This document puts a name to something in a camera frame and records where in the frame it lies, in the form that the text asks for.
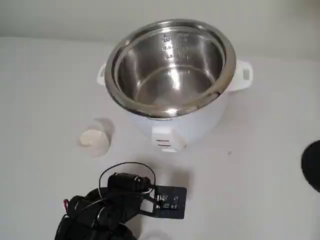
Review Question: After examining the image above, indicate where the thin black camera cable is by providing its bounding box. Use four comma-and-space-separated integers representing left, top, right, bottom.
98, 161, 156, 198

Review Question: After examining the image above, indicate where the stainless steel inner pot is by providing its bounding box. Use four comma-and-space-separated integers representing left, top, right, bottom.
103, 17, 237, 120

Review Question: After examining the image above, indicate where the white rice cooker housing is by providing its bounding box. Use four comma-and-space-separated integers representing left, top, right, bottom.
96, 58, 254, 153

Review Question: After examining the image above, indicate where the translucent plastic measuring cup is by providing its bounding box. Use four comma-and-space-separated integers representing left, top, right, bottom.
76, 117, 116, 159

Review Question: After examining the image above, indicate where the black wrist camera board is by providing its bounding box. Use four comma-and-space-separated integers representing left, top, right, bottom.
139, 185, 188, 220

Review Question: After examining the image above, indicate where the black round object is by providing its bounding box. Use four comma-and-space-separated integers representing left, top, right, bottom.
300, 140, 320, 193

